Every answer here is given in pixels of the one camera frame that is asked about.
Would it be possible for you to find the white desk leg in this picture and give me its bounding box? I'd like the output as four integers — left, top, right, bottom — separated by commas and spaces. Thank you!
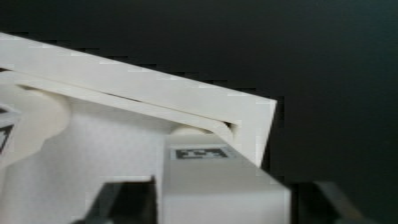
160, 127, 291, 224
0, 85, 71, 169

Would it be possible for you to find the white desk tabletop tray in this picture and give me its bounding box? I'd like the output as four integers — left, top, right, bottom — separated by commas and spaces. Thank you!
0, 32, 279, 224

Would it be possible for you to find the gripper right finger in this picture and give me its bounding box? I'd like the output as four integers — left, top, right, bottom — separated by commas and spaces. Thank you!
291, 181, 380, 224

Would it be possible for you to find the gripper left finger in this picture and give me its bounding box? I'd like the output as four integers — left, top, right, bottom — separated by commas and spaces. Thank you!
73, 177, 158, 224

